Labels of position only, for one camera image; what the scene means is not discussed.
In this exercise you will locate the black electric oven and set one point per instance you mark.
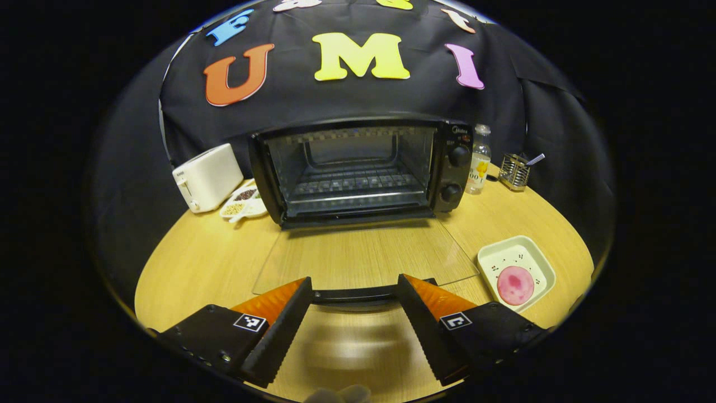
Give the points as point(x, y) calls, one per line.
point(453, 173)

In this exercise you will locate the thin white straw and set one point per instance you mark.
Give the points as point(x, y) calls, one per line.
point(536, 160)

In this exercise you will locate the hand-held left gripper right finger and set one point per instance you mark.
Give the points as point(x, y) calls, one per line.
point(428, 336)

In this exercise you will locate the white square plate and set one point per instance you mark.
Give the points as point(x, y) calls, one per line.
point(503, 257)

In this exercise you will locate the white toaster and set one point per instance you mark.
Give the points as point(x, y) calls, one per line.
point(210, 176)

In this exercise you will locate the white divided snack tray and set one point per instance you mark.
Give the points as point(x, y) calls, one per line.
point(254, 208)

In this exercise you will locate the clear bottle yellow label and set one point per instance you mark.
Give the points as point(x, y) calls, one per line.
point(478, 168)

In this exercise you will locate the pink round food slice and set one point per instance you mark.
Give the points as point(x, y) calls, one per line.
point(515, 285)

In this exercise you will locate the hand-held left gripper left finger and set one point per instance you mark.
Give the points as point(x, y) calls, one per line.
point(285, 330)

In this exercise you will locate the black backdrop cloth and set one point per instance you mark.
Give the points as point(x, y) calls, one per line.
point(358, 101)

